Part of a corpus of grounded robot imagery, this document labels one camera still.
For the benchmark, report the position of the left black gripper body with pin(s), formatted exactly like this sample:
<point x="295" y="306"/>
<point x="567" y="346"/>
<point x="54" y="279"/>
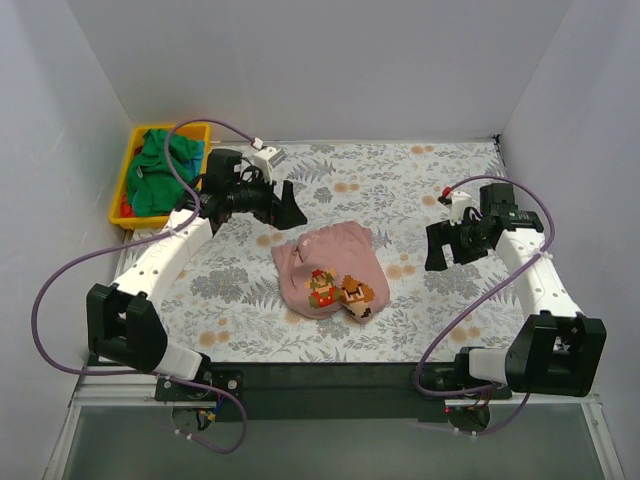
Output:
<point x="275" y="208"/>

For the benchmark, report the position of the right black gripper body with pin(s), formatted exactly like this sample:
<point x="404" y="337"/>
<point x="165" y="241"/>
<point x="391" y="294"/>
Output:
<point x="455" y="242"/>

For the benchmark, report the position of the pink mario t shirt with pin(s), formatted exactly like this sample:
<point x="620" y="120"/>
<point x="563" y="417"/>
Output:
<point x="331" y="269"/>

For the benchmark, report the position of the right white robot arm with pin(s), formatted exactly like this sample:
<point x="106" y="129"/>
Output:
<point x="558" y="348"/>

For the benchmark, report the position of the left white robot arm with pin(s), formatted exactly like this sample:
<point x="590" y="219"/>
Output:
<point x="123" y="319"/>

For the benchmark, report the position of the blue t shirt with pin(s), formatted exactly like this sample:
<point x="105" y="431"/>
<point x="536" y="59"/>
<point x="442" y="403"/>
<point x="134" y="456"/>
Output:
<point x="195" y="157"/>

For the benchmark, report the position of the yellow plastic bin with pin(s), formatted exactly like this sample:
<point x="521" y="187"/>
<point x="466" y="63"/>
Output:
<point x="198" y="131"/>

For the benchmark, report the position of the green t shirt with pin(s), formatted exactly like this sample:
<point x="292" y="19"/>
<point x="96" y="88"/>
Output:
<point x="150" y="177"/>

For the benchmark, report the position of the floral table mat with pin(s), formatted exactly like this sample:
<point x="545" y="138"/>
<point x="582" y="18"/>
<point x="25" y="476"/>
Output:
<point x="226" y="302"/>

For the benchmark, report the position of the red t shirt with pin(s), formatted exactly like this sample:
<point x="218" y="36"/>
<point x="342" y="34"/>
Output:
<point x="127" y="206"/>

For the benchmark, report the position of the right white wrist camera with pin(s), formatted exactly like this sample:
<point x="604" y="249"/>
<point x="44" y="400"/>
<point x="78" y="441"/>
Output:
<point x="457" y="202"/>

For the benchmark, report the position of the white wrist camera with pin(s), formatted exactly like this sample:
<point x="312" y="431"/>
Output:
<point x="267" y="159"/>
<point x="457" y="202"/>

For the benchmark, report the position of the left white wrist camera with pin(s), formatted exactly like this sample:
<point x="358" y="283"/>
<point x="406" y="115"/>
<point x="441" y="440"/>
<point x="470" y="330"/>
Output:
<point x="267" y="159"/>

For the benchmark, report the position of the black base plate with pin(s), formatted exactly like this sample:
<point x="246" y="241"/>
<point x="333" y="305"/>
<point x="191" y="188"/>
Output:
<point x="336" y="391"/>

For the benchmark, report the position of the aluminium frame rail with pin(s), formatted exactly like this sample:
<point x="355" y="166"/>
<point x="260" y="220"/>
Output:
<point x="115" y="391"/>

